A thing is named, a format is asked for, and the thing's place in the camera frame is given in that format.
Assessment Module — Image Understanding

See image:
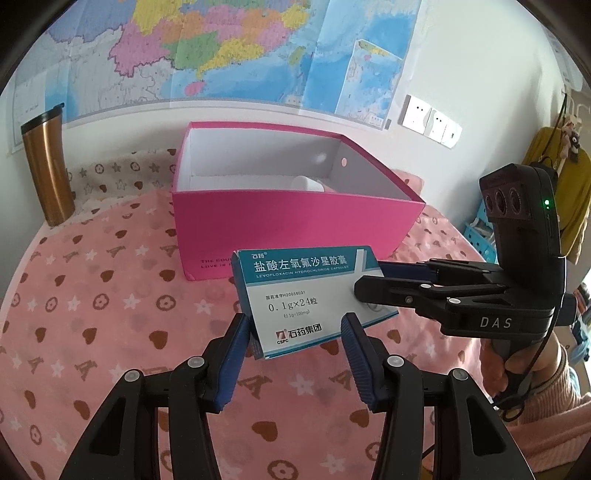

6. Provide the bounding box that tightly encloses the teal white medicine box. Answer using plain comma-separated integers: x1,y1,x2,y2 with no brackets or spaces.
231,246,398,359

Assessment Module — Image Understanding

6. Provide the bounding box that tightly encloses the pink cream tube white cap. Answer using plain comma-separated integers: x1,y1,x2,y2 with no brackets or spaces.
290,176,335,193

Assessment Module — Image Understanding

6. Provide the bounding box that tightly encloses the pink right sleeve forearm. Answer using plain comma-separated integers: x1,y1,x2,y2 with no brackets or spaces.
507,344,590,479

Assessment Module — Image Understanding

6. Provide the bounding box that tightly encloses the person's right hand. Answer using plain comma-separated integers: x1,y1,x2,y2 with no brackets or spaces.
480,333,562,397

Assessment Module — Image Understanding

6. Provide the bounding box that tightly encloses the blue perforated plastic basket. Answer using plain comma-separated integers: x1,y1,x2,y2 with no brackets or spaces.
463,201,497,263

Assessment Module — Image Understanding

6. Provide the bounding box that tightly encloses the yellow hanging garment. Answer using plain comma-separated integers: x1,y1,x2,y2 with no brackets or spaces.
523,127,590,264

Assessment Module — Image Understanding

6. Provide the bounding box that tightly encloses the pink patterned tablecloth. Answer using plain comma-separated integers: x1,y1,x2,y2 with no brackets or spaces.
0,147,509,480

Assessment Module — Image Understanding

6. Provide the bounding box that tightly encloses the pink cardboard storage box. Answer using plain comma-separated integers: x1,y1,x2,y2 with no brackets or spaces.
171,121,425,281

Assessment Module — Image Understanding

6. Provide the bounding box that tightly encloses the copper travel mug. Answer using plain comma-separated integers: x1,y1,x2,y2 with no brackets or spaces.
21,103,75,227

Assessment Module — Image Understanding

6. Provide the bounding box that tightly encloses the white wall socket plate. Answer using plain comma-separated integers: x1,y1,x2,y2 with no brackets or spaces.
399,95,463,149

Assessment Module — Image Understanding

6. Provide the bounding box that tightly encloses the colourful wall map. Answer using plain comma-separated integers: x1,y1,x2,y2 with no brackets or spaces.
11,1,421,128

